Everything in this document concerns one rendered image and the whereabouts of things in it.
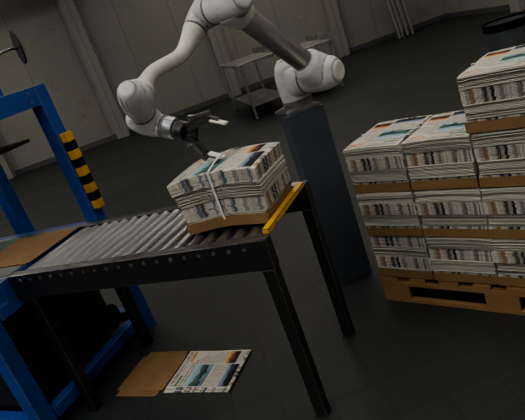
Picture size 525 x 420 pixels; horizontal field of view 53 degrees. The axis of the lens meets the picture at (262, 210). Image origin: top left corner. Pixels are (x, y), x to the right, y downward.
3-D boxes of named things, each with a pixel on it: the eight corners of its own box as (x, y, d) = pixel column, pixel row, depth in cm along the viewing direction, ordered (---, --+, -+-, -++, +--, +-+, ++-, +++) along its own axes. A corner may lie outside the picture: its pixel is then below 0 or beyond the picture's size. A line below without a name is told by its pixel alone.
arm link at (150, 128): (162, 143, 210) (151, 127, 198) (129, 136, 214) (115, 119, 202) (172, 121, 213) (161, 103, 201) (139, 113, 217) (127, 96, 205)
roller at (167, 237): (207, 212, 247) (203, 202, 245) (156, 262, 207) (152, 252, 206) (198, 213, 249) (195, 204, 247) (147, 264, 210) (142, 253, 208)
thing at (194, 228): (250, 196, 224) (246, 187, 223) (222, 227, 200) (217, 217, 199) (220, 205, 232) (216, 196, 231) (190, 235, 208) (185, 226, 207)
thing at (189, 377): (252, 350, 264) (251, 348, 263) (229, 390, 240) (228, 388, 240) (191, 352, 280) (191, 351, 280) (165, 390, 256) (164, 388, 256)
